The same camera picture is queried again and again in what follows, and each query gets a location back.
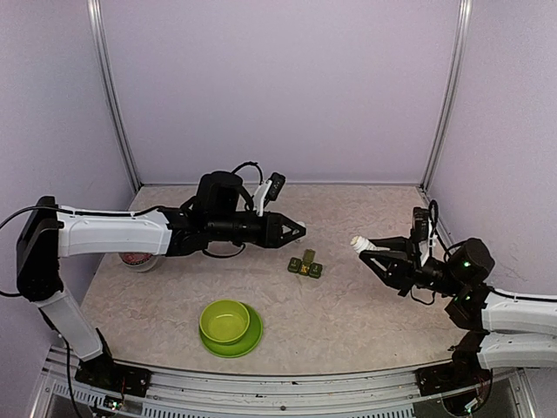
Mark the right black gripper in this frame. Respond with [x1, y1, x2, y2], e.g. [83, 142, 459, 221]
[360, 236, 465, 297]

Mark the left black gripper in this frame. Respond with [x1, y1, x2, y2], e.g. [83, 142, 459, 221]
[209, 212, 306, 249]

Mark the white pill bottle with code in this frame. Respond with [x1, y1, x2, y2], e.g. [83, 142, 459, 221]
[350, 235, 379, 254]

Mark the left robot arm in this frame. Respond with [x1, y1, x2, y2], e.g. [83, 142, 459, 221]
[17, 171, 285, 388]

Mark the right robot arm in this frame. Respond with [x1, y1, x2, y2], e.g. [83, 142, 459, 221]
[351, 206, 556, 387]

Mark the green bowl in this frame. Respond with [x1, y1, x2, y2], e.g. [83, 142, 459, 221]
[199, 300, 251, 345]

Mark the green plate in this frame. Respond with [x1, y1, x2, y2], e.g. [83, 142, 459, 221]
[198, 303, 264, 358]

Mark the red patterned white bowl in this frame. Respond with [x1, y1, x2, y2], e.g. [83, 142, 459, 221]
[118, 253, 158, 273]

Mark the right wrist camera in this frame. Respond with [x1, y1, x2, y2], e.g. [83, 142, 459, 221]
[411, 206, 436, 266]

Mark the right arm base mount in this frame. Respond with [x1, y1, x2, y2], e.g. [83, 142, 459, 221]
[415, 362, 492, 396]

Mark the aluminium front rail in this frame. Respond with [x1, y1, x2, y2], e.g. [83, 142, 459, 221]
[24, 346, 540, 417]

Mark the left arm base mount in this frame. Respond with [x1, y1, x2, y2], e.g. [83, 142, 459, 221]
[75, 363, 151, 398]

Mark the right aluminium frame post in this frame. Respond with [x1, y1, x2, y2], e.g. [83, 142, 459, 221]
[420, 0, 473, 195]

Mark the aluminium frame post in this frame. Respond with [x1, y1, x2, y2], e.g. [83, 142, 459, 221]
[420, 0, 473, 195]
[87, 0, 143, 193]

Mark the left aluminium frame post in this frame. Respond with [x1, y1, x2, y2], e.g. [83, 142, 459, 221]
[87, 0, 143, 193]

